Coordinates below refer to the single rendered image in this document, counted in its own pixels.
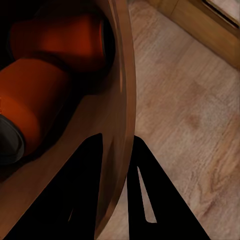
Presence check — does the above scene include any can of soda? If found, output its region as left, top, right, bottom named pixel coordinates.
left=0, top=52, right=72, bottom=165
left=5, top=13, right=112, bottom=73

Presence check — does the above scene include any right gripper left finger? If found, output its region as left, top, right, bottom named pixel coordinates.
left=3, top=133, right=103, bottom=240

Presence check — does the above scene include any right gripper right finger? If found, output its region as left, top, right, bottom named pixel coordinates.
left=126, top=135, right=211, bottom=240

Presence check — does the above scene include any trash can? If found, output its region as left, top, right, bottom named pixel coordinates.
left=0, top=0, right=137, bottom=240

